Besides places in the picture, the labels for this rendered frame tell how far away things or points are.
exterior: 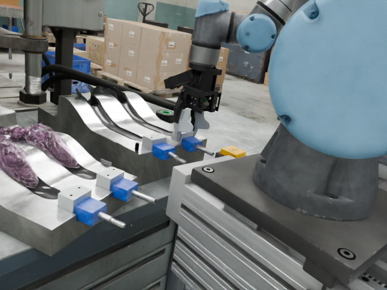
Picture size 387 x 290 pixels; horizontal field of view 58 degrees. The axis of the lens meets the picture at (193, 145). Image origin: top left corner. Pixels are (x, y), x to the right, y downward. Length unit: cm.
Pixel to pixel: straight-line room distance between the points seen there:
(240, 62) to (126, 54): 352
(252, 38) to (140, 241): 60
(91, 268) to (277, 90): 75
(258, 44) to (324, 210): 41
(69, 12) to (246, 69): 661
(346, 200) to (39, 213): 50
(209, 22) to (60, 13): 91
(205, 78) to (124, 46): 445
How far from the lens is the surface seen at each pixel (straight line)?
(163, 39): 478
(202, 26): 88
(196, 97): 90
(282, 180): 42
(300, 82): 25
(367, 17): 24
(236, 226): 49
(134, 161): 87
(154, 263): 111
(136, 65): 510
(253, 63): 794
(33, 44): 145
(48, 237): 65
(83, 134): 103
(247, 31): 73
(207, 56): 88
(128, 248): 98
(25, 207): 70
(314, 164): 41
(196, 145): 94
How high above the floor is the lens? 123
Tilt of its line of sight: 20 degrees down
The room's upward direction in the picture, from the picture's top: 10 degrees clockwise
